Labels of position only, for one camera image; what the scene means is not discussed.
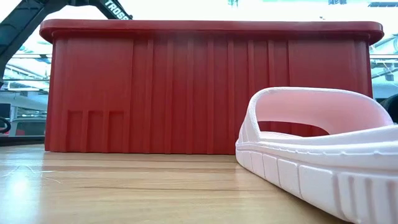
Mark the red plastic bin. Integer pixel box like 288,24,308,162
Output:
39,19,385,156

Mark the pink slide sandal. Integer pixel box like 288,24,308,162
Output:
235,86,398,224

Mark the black aluminium table frame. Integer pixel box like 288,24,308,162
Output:
0,135,47,147

